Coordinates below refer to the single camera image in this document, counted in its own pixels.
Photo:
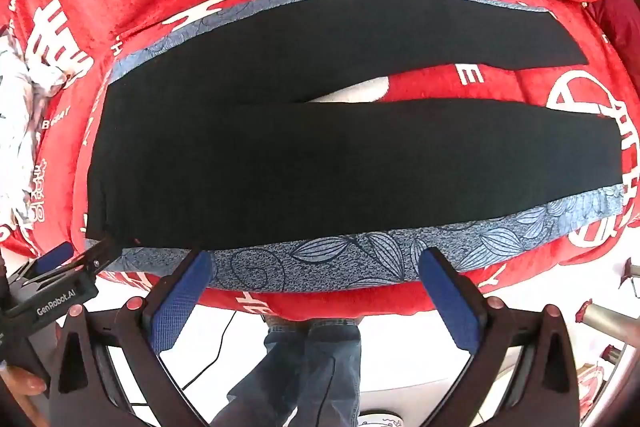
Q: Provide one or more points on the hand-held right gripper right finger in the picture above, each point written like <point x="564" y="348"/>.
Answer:
<point x="450" y="302"/>

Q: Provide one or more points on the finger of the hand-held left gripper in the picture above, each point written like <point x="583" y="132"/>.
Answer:
<point x="52" y="257"/>
<point x="95" y="258"/>

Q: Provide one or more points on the black pants with patterned trim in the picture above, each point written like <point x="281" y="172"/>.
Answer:
<point x="300" y="157"/>

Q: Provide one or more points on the person's legs in jeans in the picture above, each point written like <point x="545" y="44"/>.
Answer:
<point x="295" y="377"/>

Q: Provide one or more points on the grey metal frame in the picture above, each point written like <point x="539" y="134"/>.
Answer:
<point x="610" y="319"/>

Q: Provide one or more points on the red and white printed item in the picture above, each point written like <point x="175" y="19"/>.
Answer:
<point x="595" y="389"/>

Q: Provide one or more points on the white patterned cloth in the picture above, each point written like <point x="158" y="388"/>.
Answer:
<point x="15" y="132"/>

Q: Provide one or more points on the white slipper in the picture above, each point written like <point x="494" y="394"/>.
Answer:
<point x="381" y="420"/>

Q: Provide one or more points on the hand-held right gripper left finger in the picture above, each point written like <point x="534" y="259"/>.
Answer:
<point x="182" y="299"/>

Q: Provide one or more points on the dark red pillow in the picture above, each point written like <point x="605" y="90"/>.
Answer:
<point x="617" y="24"/>

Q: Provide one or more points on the person's left hand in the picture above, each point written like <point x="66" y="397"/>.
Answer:
<point x="22" y="382"/>

